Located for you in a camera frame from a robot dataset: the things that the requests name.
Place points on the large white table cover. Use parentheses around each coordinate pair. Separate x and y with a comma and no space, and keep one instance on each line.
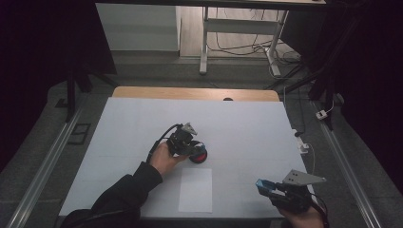
(240,126)

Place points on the black table grommet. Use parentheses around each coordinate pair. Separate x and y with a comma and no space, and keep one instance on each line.
(228,99)

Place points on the dark curtain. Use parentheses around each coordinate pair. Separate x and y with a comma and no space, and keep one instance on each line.
(38,63)
(370,79)

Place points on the round red ink pad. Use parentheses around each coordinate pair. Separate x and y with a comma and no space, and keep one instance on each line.
(200,155)

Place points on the wooden table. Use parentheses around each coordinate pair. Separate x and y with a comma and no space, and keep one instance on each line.
(190,93)

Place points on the white cabinet panel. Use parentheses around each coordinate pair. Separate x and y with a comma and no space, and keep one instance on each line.
(139,28)

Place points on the white desk frame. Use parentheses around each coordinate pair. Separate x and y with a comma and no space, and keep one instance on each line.
(240,27)

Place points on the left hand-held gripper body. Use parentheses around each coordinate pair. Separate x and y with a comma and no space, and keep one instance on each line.
(181,142)

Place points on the small white adapter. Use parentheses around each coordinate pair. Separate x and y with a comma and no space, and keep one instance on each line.
(321,114)

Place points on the person's left hand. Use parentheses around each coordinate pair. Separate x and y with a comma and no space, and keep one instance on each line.
(164,160)

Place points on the white paper sheet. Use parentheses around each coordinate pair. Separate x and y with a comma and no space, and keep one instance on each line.
(195,190)

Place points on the black metal stand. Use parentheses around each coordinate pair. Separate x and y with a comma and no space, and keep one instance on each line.
(316,85)
(71,95)

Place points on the person's right hand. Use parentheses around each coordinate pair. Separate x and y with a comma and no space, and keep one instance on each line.
(304,220)

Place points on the black floor frame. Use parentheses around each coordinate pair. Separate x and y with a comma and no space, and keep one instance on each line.
(79,134)

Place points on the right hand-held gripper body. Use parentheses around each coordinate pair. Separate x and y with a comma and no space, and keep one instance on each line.
(294,196)

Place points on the aluminium rail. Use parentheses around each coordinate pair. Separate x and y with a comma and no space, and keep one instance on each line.
(345,164)
(47,164)

